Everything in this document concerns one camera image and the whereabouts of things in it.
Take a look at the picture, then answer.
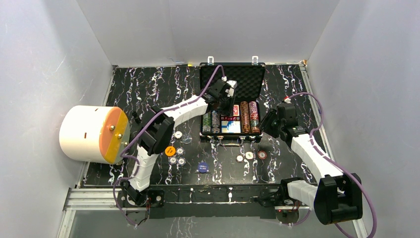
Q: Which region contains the blue small blind button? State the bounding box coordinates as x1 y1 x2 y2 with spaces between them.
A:
197 162 209 174

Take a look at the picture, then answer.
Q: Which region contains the purple red green chip row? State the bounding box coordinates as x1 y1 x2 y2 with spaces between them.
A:
249 101 261 134

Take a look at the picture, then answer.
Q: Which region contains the blue ten chip right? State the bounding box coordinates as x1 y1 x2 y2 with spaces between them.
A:
177 158 186 166

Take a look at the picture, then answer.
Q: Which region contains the orange hundred chip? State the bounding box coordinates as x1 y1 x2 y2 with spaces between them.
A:
236 155 244 163
245 151 255 160

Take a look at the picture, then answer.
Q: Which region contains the red white poker chip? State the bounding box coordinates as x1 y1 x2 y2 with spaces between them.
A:
258 151 267 160

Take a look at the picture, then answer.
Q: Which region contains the brown orange chip row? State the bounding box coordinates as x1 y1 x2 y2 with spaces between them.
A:
240 101 251 133

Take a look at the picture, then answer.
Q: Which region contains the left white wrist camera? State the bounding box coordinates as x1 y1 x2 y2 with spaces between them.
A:
221 76 237 97

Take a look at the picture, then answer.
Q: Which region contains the blue playing card deck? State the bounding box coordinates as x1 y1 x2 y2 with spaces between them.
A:
221 120 241 133

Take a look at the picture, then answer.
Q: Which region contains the blue ten chip upper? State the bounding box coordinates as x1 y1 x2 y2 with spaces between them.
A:
176 148 185 156

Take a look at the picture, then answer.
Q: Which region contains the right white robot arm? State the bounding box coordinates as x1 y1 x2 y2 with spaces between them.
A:
259 103 363 225

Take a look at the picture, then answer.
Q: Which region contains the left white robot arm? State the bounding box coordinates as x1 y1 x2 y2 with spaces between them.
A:
120 76 237 206

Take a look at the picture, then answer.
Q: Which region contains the red dice row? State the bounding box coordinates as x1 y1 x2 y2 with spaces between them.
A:
221 116 240 121

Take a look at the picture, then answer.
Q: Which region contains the orange hundred chip middle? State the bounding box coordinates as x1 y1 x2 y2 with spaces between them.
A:
245 151 255 160

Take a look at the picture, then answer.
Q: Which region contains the orange hundred chip left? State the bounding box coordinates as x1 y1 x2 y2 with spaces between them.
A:
236 155 244 163

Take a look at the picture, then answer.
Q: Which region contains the blue ten chip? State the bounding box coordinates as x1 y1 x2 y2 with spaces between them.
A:
168 157 178 165
177 158 186 166
176 148 185 156

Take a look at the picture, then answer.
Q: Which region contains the red playing card deck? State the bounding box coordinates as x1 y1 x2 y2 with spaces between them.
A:
232 105 240 117

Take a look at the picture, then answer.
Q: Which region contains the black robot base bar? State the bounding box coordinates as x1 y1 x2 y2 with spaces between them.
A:
116 182 308 222

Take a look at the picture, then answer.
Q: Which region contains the white orange cylinder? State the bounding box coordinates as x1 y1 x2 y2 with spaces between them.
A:
59 105 130 165

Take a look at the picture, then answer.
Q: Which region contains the yellow big blind button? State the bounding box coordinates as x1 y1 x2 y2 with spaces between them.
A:
164 146 176 157

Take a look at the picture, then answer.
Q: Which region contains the light blue orange chip row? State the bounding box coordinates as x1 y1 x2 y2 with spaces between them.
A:
211 111 220 133

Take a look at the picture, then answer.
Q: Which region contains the blue ten chip left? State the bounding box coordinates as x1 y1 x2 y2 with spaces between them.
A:
168 157 178 165

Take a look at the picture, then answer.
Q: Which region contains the black poker set case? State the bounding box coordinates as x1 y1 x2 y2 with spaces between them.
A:
200 61 265 146

